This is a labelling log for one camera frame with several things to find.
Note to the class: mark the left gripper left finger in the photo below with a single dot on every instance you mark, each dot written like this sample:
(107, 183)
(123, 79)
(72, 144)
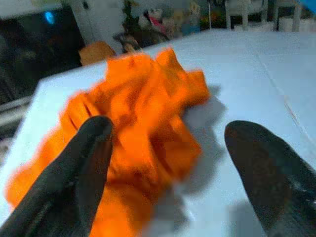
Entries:
(61, 185)

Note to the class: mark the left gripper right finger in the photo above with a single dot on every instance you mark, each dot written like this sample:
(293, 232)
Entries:
(276, 185)

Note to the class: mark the orange shirt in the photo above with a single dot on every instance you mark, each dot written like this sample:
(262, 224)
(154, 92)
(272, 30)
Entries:
(148, 98)

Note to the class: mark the white low TV bench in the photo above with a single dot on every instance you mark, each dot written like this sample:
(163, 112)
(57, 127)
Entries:
(14, 108)

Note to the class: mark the white plastic folding table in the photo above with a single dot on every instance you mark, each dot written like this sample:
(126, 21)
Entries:
(247, 74)

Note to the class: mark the black television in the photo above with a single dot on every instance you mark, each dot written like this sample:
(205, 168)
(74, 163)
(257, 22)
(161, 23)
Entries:
(37, 61)

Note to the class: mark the orange bag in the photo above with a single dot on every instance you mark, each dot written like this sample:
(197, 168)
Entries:
(97, 53)

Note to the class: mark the white purple toy car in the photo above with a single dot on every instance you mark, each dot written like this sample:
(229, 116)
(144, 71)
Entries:
(128, 43)

